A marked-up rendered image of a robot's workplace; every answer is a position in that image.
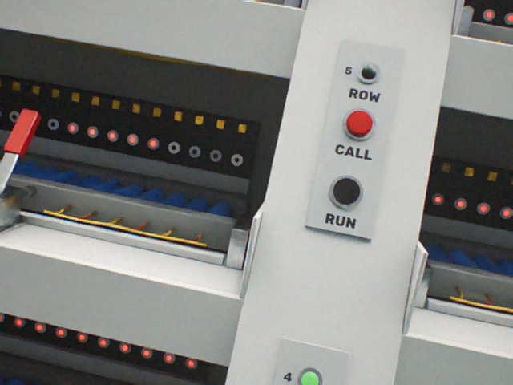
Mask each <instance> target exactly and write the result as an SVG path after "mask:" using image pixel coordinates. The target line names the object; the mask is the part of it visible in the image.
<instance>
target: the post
mask: <svg viewBox="0 0 513 385"><path fill-rule="evenodd" d="M456 5H457V0H308V2H307V6H306V10H305V17H304V21H303V25H302V28H301V36H300V39H299V43H298V48H297V54H296V58H295V62H294V66H293V73H292V77H291V81H290V85H289V92H288V95H287V100H286V105H285V111H284V115H283V119H282V123H281V130H280V134H279V138H278V141H277V149H276V153H275V157H274V161H273V168H272V172H271V176H270V180H269V186H268V191H267V195H265V202H264V207H263V210H262V214H261V221H260V225H259V229H258V233H257V237H256V244H255V249H254V252H253V256H252V263H251V267H250V271H249V275H248V282H247V286H246V290H245V295H244V301H243V306H242V309H241V313H240V320H239V324H238V328H237V332H236V339H235V342H234V347H233V351H232V357H231V362H230V365H229V369H228V376H227V380H226V384H225V385H273V383H274V379H275V374H276V370H277V363H278V359H279V354H280V350H281V344H282V339H283V338H290V339H294V340H297V341H301V342H307V343H312V344H315V345H319V346H324V347H330V348H333V349H338V350H341V351H348V352H350V353H351V356H350V360H349V368H348V373H347V377H346V382H345V385H393V384H394V375H395V370H396V365H397V361H398V356H399V351H400V346H401V341H402V332H403V327H404V321H405V316H406V307H407V302H408V297H409V292H410V283H411V278H412V273H413V268H414V259H415V253H416V248H417V243H418V234H419V229H420V224H421V219H422V210H423V205H424V200H425V194H426V185H427V180H428V175H429V170H430V161H431V156H432V151H433V146H434V137H435V131H436V126H437V121H438V112H439V107H440V101H441V96H442V87H443V82H444V77H445V72H446V63H447V58H448V53H449V48H450V39H451V34H452V29H453V24H454V15H455V10H456ZM342 39H348V40H353V41H358V42H363V43H372V44H376V45H381V46H386V47H396V48H401V49H405V50H406V53H405V57H404V62H403V67H402V76H401V80H400V85H399V89H398V97H397V103H396V107H395V112H394V120H393V125H392V129H391V134H390V143H389V147H388V152H387V157H386V165H385V170H384V175H383V179H382V187H381V192H380V197H379V202H378V211H377V216H376V220H375V225H374V233H373V237H372V239H368V238H364V237H356V236H352V235H348V234H344V233H336V232H332V231H329V230H324V229H317V228H313V227H308V226H305V222H306V217H307V213H308V209H309V205H310V201H311V197H312V192H313V185H314V181H315V176H316V172H317V165H318V161H319V156H320V152H321V145H322V141H323V136H324V132H325V125H326V120H327V116H328V112H329V105H330V100H331V96H332V92H333V84H334V80H335V75H336V71H337V64H338V60H339V55H340V51H341V44H342Z"/></svg>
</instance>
